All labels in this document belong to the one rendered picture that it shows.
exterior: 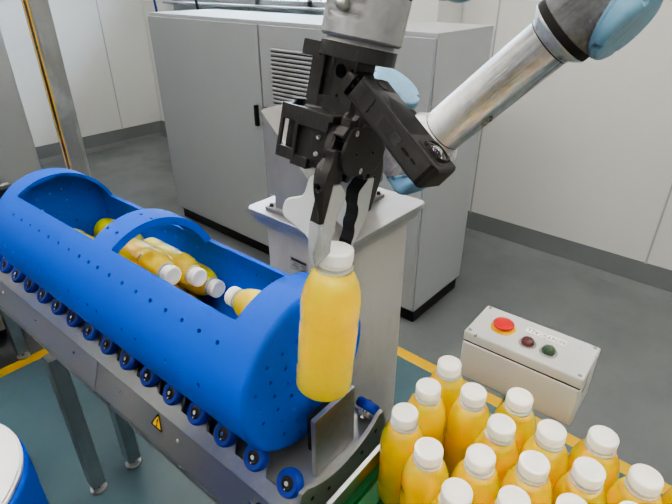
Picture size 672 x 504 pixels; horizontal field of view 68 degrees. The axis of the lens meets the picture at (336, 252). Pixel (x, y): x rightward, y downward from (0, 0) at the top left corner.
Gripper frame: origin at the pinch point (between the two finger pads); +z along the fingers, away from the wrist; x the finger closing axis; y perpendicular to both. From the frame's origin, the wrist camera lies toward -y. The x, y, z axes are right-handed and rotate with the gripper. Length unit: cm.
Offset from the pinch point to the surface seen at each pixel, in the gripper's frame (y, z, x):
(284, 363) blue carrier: 10.1, 24.6, -8.9
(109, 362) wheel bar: 55, 51, -9
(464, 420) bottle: -13.6, 29.0, -25.2
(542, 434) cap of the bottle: -24.1, 24.1, -24.9
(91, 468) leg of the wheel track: 98, 132, -31
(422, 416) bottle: -8.1, 30.2, -22.2
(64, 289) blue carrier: 62, 35, -4
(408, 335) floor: 54, 113, -177
